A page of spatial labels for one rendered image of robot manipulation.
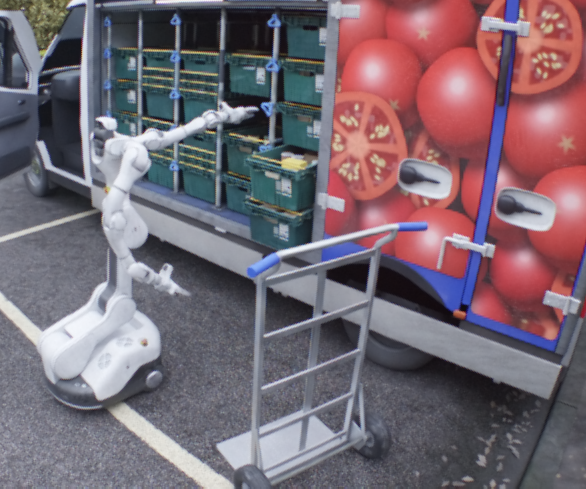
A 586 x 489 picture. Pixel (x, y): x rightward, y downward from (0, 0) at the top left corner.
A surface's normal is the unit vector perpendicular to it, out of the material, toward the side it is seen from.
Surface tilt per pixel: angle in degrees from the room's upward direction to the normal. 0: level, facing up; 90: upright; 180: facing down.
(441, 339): 90
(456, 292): 90
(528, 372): 90
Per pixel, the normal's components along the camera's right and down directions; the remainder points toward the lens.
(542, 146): -0.63, 0.25
